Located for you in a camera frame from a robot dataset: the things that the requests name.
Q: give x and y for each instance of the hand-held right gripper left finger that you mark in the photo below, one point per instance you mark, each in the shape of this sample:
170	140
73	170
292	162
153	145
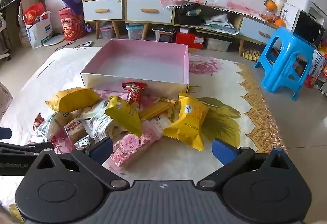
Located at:
103	148

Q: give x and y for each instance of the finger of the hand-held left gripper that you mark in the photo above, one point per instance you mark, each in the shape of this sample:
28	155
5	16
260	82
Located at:
23	148
5	134

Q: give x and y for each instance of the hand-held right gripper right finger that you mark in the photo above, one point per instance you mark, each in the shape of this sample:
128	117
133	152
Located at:
224	152

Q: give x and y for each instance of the pink speckled snack packet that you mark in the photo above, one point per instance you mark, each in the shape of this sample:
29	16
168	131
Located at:
130	148

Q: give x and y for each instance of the pile of snack packets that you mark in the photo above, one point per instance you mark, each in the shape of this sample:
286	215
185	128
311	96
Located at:
187	121

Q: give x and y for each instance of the pink cardboard box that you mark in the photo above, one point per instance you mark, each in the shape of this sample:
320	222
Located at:
138	60

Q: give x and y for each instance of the person's patterned clothing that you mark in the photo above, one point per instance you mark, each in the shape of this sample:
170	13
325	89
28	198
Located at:
5	101

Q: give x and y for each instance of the floral printed blanket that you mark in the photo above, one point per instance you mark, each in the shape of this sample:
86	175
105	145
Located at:
224	73

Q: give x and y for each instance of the yellow egg tray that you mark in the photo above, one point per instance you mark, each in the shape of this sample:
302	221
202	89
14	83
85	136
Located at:
251	54

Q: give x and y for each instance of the white paper bag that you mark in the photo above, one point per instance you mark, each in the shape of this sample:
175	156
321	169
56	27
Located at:
38	34

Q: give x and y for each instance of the small white floor device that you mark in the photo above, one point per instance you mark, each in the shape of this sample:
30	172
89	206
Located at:
88	43

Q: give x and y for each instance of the white round base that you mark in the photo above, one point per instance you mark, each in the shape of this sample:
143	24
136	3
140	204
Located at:
55	40

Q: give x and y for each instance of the translucent storage box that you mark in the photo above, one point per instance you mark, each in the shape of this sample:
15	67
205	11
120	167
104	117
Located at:
217	44

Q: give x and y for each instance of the white office chair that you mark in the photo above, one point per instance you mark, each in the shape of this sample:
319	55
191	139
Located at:
3	24

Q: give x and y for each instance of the clear plastic storage box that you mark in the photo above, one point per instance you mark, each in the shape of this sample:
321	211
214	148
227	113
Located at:
107	31

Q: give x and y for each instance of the red cardboard box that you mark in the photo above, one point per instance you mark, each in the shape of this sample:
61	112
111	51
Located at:
190	40

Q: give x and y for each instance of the blue-lid storage box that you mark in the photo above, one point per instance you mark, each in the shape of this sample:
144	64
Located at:
135	32

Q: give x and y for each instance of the red gift bag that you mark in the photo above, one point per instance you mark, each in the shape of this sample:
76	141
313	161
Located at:
33	13

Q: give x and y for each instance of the red printed gift bucket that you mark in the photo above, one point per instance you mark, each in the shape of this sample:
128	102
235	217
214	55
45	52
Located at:
69	27

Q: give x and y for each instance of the low wooden tv stand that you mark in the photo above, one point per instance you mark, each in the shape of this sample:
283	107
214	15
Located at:
255	28

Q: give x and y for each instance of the small white box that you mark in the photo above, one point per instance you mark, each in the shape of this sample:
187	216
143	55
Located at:
186	30

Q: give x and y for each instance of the folded cloth pile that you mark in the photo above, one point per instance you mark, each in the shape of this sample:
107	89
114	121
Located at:
219	23

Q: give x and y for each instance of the blue plastic stool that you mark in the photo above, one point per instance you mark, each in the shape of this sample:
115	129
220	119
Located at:
288	40

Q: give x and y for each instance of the printed cardboard carton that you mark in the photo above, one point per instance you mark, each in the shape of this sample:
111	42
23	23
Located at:
318	60

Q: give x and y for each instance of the black white electronic device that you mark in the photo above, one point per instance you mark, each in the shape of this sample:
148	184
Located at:
164	32

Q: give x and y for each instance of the black bag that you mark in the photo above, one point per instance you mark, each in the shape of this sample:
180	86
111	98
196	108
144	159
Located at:
190	19

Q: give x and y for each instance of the orange fruit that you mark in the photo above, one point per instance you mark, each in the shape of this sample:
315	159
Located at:
270	4
279	22

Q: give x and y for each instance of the glass jar of oranges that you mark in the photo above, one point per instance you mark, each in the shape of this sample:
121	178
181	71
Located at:
268	16

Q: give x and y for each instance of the wooden drawer cabinet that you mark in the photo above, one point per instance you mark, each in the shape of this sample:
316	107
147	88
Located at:
150	10

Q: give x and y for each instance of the white microwave oven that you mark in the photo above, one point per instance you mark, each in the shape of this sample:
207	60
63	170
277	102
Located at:
306	27

